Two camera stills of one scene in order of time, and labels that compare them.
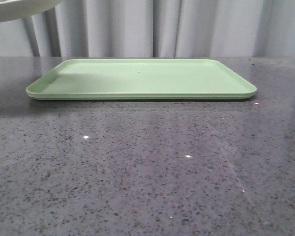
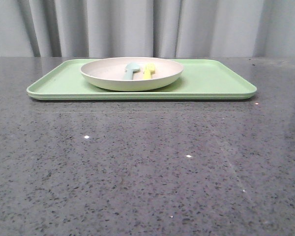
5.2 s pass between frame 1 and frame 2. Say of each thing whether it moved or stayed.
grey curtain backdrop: stayed
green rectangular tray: stayed
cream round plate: moved
